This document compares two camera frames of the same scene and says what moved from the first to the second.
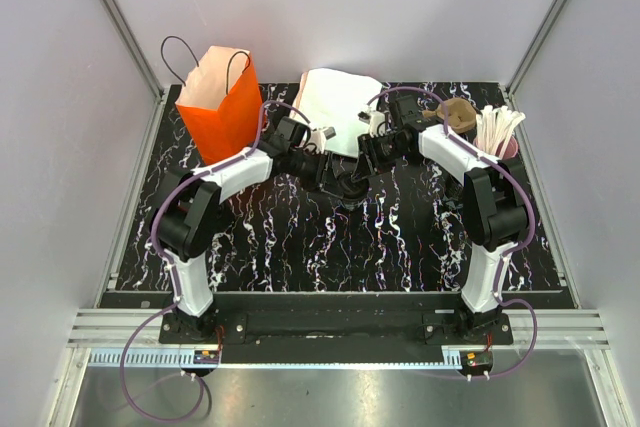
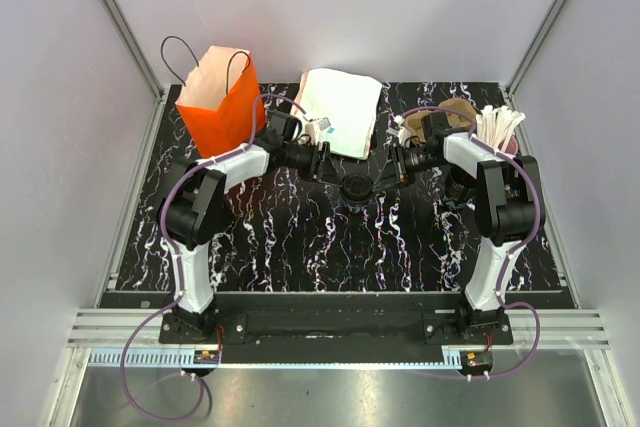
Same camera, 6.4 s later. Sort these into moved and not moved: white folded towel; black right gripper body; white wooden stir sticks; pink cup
Moved: black right gripper body
Not moved: white folded towel; pink cup; white wooden stir sticks
